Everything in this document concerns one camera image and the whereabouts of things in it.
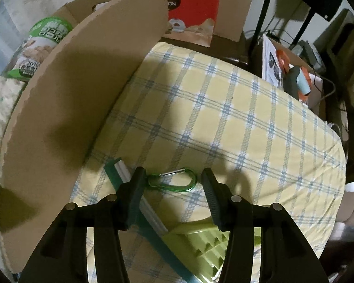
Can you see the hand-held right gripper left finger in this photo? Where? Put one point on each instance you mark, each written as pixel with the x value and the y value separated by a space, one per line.
pixel 134 196

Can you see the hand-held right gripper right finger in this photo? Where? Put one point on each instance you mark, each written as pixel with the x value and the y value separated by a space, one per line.
pixel 213 202

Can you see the green carabiner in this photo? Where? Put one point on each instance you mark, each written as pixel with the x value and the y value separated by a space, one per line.
pixel 194 181

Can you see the brown cardboard box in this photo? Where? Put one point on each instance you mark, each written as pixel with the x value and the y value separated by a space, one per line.
pixel 76 94

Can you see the green and white packet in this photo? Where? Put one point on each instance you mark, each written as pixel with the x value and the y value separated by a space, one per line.
pixel 44 35

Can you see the lime green plastic tray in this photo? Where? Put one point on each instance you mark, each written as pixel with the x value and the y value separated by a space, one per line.
pixel 200 249

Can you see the yellow plaid tablecloth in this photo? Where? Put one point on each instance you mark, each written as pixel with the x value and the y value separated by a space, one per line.
pixel 224 109

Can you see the low cardboard box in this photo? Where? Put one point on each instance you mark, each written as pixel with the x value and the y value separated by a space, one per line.
pixel 312 94

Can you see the orange grey tool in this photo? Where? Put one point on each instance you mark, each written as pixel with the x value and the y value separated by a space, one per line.
pixel 296 81

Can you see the white printed paper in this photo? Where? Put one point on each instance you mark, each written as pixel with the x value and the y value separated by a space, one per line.
pixel 271 62

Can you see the grey electronic device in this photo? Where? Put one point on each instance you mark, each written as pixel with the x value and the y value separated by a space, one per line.
pixel 308 54

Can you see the black speaker stand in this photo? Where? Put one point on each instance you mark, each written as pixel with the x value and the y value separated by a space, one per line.
pixel 302 28
pixel 261 20

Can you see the large brown cardboard carton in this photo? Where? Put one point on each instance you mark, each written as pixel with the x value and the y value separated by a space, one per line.
pixel 236 6

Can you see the red box with black oval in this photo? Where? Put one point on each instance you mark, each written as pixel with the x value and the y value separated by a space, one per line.
pixel 194 0

